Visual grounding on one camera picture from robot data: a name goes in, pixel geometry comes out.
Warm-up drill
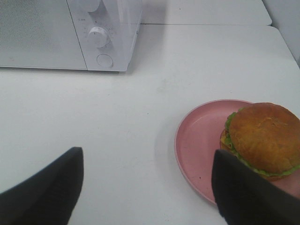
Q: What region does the pink round plate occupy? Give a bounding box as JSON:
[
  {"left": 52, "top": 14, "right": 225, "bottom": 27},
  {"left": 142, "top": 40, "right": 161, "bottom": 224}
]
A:
[{"left": 174, "top": 99, "right": 300, "bottom": 206}]

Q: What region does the white microwave door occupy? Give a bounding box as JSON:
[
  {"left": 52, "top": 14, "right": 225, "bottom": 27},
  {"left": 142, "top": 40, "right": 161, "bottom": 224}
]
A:
[{"left": 0, "top": 0, "right": 86, "bottom": 70}]

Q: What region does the burger with lettuce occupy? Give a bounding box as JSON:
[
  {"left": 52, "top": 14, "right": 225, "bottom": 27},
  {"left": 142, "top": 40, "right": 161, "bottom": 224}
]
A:
[{"left": 220, "top": 103, "right": 300, "bottom": 180}]

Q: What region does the white microwave oven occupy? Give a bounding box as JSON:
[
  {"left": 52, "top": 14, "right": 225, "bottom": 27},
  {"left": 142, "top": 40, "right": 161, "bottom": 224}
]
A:
[{"left": 0, "top": 0, "right": 143, "bottom": 73}]

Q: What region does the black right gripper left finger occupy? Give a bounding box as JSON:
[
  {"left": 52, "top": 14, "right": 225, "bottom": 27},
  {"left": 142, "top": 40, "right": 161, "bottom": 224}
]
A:
[{"left": 0, "top": 147, "right": 83, "bottom": 225}]

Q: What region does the round white door button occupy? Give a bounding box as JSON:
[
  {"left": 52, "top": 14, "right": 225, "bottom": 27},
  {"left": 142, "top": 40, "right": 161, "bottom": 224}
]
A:
[{"left": 97, "top": 54, "right": 113, "bottom": 68}]

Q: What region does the white microwave knob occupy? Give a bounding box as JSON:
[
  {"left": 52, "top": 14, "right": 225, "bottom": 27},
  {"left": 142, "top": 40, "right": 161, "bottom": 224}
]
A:
[
  {"left": 87, "top": 26, "right": 110, "bottom": 48},
  {"left": 83, "top": 0, "right": 100, "bottom": 12}
]

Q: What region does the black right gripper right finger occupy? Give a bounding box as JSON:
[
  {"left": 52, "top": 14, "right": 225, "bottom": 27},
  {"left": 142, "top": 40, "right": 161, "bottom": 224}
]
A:
[{"left": 211, "top": 150, "right": 300, "bottom": 225}]

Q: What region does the lower white microwave knob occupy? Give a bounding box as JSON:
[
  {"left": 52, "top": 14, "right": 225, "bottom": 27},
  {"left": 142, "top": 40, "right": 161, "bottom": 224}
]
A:
[{"left": 87, "top": 26, "right": 110, "bottom": 48}]

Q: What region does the upper white microwave knob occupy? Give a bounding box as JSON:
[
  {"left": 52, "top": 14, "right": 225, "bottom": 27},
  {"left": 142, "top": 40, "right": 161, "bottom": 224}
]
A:
[{"left": 83, "top": 0, "right": 100, "bottom": 12}]

